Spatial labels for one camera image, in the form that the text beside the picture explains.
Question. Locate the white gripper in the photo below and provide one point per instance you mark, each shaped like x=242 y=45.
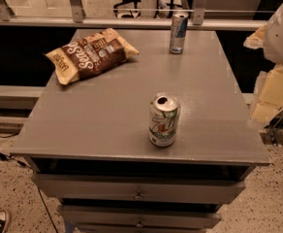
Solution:
x=281 y=39

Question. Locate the silver blue redbull can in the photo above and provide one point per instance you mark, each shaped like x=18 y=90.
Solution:
x=178 y=32

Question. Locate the white green 7up can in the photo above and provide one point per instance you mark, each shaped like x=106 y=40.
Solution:
x=164 y=112

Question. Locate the top drawer knob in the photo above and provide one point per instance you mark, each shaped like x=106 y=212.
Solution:
x=138 y=197

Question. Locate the drawer knob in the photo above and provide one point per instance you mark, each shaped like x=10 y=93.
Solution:
x=138 y=197
x=139 y=224

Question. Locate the brown chip bag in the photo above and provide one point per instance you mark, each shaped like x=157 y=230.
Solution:
x=90 y=56

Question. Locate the grey drawer cabinet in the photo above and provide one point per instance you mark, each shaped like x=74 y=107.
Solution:
x=88 y=143

